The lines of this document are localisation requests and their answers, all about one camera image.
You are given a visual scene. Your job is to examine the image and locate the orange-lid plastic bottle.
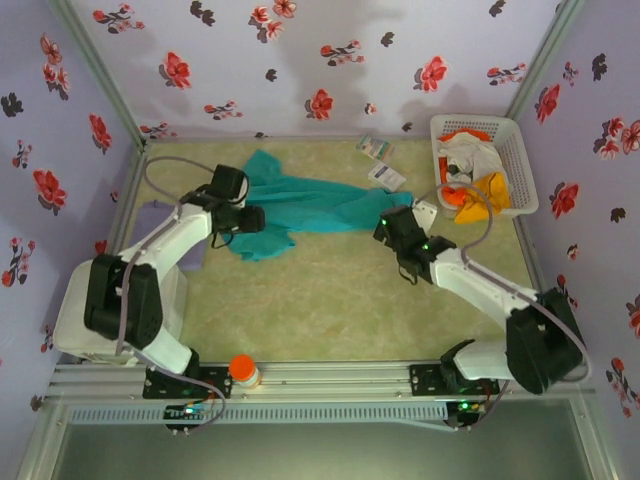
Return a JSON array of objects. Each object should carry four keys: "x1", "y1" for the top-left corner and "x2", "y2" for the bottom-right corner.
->
[{"x1": 228, "y1": 354, "x2": 263, "y2": 390}]

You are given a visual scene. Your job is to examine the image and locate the clothes in basket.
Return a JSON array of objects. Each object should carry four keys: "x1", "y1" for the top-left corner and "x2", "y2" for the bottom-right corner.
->
[{"x1": 437, "y1": 128, "x2": 494, "y2": 209}]

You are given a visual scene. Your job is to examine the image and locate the right gripper black cable loop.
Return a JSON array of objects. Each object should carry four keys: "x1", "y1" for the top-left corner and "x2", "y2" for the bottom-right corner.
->
[{"x1": 397, "y1": 259, "x2": 421, "y2": 286}]

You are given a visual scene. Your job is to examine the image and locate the aluminium frame post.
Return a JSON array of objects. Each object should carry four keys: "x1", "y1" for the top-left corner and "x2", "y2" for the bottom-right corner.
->
[
  {"x1": 504, "y1": 0, "x2": 586, "y2": 119},
  {"x1": 49, "y1": 0, "x2": 149, "y2": 149}
]

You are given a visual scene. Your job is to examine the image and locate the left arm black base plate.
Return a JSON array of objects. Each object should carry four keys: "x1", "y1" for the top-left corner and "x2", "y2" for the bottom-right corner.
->
[{"x1": 142, "y1": 363, "x2": 234, "y2": 400}]

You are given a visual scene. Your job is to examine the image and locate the left arm grey cable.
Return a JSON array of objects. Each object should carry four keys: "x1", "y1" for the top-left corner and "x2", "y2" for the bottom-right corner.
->
[{"x1": 114, "y1": 155, "x2": 227, "y2": 432}]

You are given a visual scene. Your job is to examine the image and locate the white plastic laundry basket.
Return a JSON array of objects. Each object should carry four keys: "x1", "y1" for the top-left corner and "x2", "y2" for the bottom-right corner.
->
[{"x1": 429, "y1": 113, "x2": 540, "y2": 217}]

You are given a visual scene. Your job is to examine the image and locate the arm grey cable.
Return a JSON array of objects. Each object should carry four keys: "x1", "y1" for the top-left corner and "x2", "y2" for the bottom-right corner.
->
[
  {"x1": 417, "y1": 180, "x2": 592, "y2": 431},
  {"x1": 114, "y1": 155, "x2": 227, "y2": 432}
]

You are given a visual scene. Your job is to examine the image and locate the folded purple t-shirt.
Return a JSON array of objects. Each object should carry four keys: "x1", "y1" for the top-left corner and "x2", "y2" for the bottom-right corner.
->
[{"x1": 135, "y1": 199, "x2": 207, "y2": 273}]

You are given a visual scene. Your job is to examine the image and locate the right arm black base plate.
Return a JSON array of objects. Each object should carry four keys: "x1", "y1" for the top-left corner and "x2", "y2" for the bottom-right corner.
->
[{"x1": 408, "y1": 363, "x2": 501, "y2": 399}]

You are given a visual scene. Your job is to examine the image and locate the white garment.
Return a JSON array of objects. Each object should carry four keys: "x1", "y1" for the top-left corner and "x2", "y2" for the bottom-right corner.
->
[{"x1": 433, "y1": 133, "x2": 504, "y2": 185}]

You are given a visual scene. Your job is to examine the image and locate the yellow garment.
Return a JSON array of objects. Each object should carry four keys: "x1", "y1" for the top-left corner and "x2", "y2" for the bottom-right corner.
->
[{"x1": 453, "y1": 171, "x2": 513, "y2": 225}]

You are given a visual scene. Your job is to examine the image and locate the teal t-shirt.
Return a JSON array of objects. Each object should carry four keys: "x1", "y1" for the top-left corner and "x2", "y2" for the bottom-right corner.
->
[{"x1": 221, "y1": 148, "x2": 415, "y2": 264}]

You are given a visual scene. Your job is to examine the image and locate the white blue paper packet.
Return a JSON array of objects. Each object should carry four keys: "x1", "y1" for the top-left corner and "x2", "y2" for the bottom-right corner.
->
[{"x1": 367, "y1": 160, "x2": 407, "y2": 193}]

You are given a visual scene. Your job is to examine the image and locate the aluminium mounting rail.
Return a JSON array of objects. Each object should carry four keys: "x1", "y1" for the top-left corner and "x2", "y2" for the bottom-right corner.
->
[{"x1": 47, "y1": 362, "x2": 596, "y2": 401}]

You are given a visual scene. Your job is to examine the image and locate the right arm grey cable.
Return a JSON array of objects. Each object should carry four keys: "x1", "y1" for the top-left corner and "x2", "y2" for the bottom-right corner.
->
[{"x1": 417, "y1": 180, "x2": 592, "y2": 431}]

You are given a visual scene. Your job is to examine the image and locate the colourful striped paper packet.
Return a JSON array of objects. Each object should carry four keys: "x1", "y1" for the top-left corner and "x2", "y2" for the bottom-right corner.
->
[{"x1": 355, "y1": 133, "x2": 396, "y2": 161}]

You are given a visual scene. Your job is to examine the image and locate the grey slotted cable duct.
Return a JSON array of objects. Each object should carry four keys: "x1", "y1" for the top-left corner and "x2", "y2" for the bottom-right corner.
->
[{"x1": 64, "y1": 402, "x2": 449, "y2": 426}]

